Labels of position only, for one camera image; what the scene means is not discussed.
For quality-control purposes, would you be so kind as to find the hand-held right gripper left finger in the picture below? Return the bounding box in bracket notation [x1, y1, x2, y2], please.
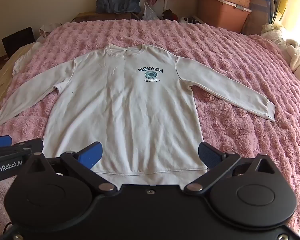
[21, 141, 118, 197]

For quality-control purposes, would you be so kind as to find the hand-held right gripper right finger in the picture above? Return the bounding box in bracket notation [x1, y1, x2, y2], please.
[184, 141, 278, 197]

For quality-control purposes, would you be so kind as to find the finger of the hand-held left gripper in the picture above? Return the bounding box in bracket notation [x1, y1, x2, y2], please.
[0, 135, 12, 148]

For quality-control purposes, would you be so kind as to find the white t-shirt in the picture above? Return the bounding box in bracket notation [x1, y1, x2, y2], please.
[0, 44, 276, 189]

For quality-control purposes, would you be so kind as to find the white bed sheet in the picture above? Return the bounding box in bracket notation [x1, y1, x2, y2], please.
[12, 41, 44, 76]

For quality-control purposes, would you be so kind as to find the pink fluffy blanket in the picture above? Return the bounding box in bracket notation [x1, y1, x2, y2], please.
[0, 19, 300, 232]

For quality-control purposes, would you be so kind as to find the black panel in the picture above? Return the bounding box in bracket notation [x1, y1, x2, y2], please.
[1, 26, 36, 58]

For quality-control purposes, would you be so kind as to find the white tote bag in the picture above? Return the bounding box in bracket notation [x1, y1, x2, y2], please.
[39, 22, 63, 40]

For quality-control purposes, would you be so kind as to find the white cloth pile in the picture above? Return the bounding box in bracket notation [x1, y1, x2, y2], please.
[261, 24, 300, 91]

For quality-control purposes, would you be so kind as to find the orange plastic storage box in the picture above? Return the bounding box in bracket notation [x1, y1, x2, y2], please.
[196, 0, 252, 34]

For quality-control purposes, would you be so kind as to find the white plastic bag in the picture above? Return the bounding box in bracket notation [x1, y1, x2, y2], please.
[142, 1, 161, 20]

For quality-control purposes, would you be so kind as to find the blue storage bag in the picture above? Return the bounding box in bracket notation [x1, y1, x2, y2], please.
[249, 0, 276, 29]

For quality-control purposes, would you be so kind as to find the blue denim bag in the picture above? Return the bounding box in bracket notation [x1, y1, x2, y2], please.
[94, 0, 142, 15]

